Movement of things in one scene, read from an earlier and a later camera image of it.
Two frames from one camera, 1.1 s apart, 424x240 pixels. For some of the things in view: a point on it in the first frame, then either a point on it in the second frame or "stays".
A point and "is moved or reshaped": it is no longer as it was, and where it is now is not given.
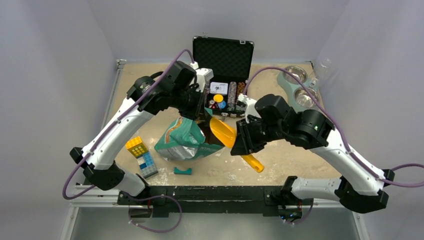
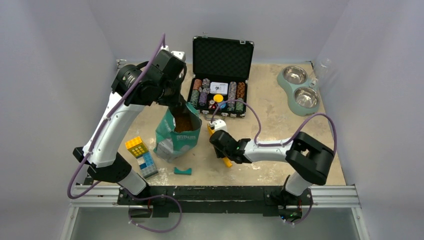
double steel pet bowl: x=298 y=98 stays
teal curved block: x=187 y=172 stays
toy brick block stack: x=137 y=148 stays
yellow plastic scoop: x=227 y=135 is moved or reshaped
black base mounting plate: x=265 y=199 stays
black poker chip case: x=231 y=60 stays
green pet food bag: x=183 y=141 is moved or reshaped
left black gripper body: x=190 y=101 -> x=170 y=95
